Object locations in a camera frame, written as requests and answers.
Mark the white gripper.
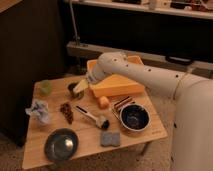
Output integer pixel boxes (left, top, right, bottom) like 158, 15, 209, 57
73, 64, 106, 94

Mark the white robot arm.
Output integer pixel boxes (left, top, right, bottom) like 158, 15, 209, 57
74, 52, 213, 171

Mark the small metal cup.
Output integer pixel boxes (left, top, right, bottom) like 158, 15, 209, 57
67, 82, 85, 101

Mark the green plastic cup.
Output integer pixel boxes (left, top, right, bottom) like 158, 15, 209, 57
39, 80, 52, 96

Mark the brown grape bunch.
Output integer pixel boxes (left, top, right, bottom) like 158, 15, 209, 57
60, 103, 73, 124

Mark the orange plastic dish rack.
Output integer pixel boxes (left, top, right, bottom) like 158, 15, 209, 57
87, 59, 145, 97

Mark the striped brown white box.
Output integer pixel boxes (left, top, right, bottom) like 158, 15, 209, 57
111, 96, 134, 118

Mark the small wooden table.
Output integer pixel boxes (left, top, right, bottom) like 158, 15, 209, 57
22, 76, 168, 169

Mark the crumpled blue white cloth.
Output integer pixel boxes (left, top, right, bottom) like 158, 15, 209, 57
25, 99, 50, 125

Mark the blue grey sponge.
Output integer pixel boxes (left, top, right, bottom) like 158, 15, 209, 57
100, 132, 120, 147

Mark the dark blue bowl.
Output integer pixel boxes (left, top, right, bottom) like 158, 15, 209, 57
119, 103, 150, 132

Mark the round metal plate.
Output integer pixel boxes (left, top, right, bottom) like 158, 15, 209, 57
44, 128, 78, 163

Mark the white shelf unit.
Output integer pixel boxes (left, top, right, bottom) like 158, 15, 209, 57
64, 0, 213, 75

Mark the white handled dish brush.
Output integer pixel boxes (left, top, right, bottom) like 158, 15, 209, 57
76, 106, 110, 130

